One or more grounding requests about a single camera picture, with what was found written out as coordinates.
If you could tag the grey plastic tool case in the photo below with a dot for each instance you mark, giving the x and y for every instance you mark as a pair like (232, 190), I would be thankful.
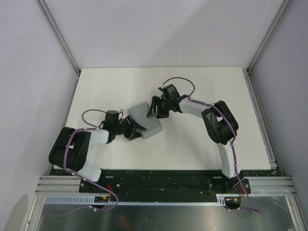
(139, 115)

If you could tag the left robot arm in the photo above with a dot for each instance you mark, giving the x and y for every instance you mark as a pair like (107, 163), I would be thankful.
(70, 149)

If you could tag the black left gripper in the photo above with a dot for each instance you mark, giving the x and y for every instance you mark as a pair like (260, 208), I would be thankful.
(132, 133)

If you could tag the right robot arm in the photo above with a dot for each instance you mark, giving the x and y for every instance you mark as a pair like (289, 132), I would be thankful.
(219, 122)

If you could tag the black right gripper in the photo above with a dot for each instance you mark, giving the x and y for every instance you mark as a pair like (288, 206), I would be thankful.
(156, 103)

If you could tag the grey slotted cable duct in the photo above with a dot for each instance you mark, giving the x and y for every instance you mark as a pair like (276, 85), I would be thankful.
(214, 200)

